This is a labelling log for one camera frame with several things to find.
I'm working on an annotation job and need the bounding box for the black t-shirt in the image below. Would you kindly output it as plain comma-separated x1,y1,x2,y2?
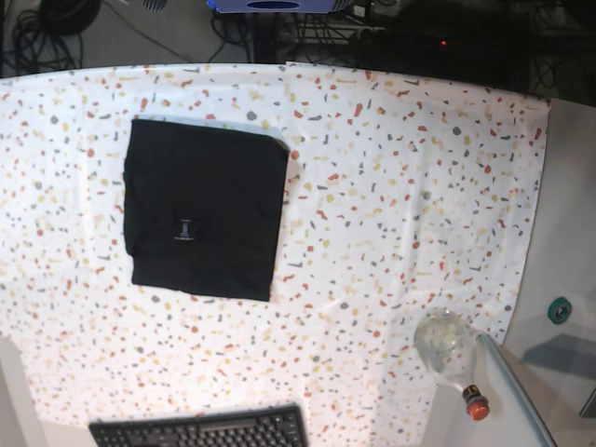
124,119,289,302

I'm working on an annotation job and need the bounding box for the terrazzo pattern tablecloth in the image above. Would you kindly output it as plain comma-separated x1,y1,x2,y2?
1,63,549,446

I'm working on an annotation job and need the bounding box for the clear glass bottle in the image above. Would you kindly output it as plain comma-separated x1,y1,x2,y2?
413,308,490,422

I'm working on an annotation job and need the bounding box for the black power strip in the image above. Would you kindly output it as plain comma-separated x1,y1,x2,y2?
357,27,450,48

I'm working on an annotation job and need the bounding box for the black keyboard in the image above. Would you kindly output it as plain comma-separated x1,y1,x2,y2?
88,405,308,447

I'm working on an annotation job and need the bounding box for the blue box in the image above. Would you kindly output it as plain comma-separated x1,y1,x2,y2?
207,0,343,14

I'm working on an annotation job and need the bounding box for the green tape roll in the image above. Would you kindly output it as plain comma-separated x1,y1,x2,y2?
547,297,573,325

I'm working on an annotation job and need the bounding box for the grey metal rod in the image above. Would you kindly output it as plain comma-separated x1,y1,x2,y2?
479,334,556,446

